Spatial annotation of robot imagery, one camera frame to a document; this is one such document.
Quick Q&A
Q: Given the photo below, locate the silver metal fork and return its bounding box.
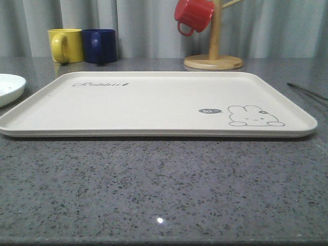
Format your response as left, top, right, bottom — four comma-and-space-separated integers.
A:
287, 83, 328, 101

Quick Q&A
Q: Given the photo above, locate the white round plate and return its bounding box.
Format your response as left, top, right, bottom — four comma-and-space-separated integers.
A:
0, 74, 26, 107

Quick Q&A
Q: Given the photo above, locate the wooden mug tree stand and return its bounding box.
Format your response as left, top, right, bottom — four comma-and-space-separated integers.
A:
184, 0, 243, 70

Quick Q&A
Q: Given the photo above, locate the beige rabbit serving tray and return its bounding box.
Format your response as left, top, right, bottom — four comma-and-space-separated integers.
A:
1, 72, 317, 138

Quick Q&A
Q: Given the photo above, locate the dark blue mug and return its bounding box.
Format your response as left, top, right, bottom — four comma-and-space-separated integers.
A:
81, 29, 117, 64

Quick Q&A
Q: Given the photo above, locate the red mug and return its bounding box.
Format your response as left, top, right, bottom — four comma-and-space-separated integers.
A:
174, 0, 214, 36

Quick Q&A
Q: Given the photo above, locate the yellow mug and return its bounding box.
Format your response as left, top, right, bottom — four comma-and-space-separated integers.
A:
48, 29, 84, 64

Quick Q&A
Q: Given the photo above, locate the grey curtain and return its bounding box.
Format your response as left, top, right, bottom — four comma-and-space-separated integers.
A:
1, 1, 327, 58

